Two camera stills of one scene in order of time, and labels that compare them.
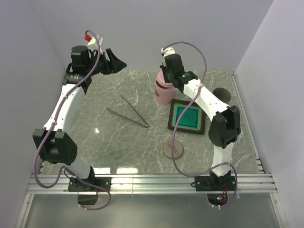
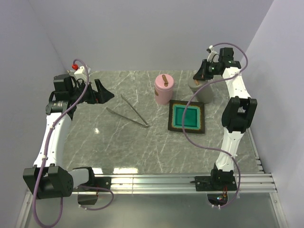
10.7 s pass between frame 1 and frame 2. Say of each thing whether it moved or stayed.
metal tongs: stayed
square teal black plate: stayed
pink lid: moved
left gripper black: moved
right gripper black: moved
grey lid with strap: moved
